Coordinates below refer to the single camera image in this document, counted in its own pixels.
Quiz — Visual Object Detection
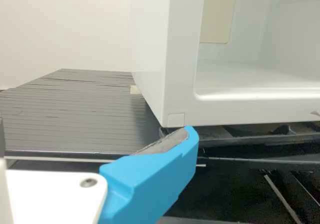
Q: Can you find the white incubator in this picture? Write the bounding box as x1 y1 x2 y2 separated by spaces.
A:
131 0 320 129

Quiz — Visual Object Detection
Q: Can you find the black platform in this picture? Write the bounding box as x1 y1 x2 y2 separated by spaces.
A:
0 68 320 163

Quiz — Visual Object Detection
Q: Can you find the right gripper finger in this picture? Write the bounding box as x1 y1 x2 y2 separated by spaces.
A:
98 125 200 224

